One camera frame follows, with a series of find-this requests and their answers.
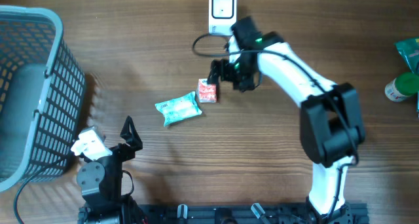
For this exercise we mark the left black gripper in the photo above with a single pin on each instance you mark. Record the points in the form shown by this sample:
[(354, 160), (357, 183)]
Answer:
[(132, 139)]

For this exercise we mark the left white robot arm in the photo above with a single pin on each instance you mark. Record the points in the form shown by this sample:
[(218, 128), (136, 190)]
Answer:
[(101, 188)]

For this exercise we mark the red tissue pack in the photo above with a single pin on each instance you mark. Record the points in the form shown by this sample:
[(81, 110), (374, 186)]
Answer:
[(207, 93)]

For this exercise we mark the small green white packet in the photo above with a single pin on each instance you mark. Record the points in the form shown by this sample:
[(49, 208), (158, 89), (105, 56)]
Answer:
[(417, 105)]

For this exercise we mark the green white packaged product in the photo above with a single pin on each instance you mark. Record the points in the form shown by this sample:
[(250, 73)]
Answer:
[(408, 49)]

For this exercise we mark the grey plastic shopping basket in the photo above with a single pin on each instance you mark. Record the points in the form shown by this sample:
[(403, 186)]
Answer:
[(42, 91)]

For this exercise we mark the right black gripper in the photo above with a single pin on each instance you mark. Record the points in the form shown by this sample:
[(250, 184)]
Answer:
[(254, 76)]

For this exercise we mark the teal tissue pack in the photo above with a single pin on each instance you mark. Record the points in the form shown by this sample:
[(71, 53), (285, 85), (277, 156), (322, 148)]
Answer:
[(179, 109)]

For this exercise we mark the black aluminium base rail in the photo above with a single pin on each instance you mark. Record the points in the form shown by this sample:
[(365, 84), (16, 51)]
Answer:
[(283, 213)]

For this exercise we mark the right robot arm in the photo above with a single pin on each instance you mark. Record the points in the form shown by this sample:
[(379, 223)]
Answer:
[(331, 126)]

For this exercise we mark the green lid jar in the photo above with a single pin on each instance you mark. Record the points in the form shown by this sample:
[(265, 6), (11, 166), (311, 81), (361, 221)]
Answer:
[(402, 87)]

